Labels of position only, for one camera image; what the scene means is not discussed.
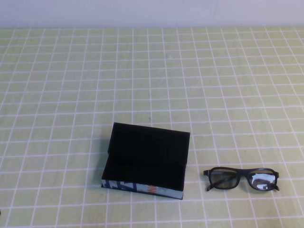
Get black glasses case printed side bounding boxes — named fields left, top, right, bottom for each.
left=101, top=122, right=191, bottom=200

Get black-framed glasses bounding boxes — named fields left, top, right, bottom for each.
left=203, top=167, right=280, bottom=192

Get green white-checked tablecloth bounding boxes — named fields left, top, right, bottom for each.
left=0, top=26, right=304, bottom=228

